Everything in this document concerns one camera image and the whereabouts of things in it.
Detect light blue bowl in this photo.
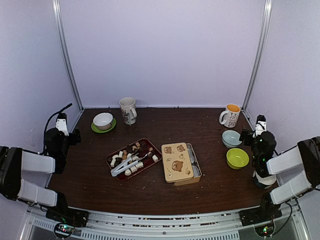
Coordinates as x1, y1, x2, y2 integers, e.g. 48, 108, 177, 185
222, 130, 242, 149

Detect lime green bowl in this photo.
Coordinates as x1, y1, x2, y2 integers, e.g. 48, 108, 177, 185
226, 148, 250, 170

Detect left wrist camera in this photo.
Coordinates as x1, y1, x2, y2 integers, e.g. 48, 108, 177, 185
55, 112, 69, 137

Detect dark blue white bowl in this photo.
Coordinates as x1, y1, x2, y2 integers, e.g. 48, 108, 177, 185
252, 171, 277, 189

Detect patterned white mug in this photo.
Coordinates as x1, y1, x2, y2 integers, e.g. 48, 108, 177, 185
119, 97, 138, 125

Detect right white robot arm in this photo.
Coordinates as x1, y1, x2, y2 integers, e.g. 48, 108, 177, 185
239, 129, 320, 221

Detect bear print tin lid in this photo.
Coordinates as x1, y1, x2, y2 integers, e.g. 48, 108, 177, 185
161, 142, 194, 183

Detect left aluminium frame post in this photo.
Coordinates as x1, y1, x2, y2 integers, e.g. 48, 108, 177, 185
52, 0, 84, 111

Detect dark red chocolate tray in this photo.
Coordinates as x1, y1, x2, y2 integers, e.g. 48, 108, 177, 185
105, 138, 162, 182

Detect white handled metal tongs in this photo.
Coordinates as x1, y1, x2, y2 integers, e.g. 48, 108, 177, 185
110, 151, 152, 177

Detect right aluminium frame post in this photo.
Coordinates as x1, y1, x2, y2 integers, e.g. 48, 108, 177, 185
242, 0, 273, 113

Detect orange inside white mug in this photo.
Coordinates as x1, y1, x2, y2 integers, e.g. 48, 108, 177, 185
219, 103, 241, 128

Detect aluminium frame post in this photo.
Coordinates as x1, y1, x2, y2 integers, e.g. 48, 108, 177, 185
242, 0, 273, 113
52, 0, 84, 111

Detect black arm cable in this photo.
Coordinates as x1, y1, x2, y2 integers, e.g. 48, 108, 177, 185
43, 103, 73, 133

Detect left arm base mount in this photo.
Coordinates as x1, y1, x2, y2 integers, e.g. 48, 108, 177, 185
45, 208, 89, 239

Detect beige tin box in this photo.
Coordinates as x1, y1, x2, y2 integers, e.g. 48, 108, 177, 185
174, 143, 202, 186

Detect green saucer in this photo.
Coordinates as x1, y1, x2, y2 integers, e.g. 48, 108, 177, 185
91, 118, 117, 134

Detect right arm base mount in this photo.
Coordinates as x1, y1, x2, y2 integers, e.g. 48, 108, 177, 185
238, 207, 282, 238

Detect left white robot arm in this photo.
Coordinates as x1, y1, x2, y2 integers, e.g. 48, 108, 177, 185
0, 104, 81, 222

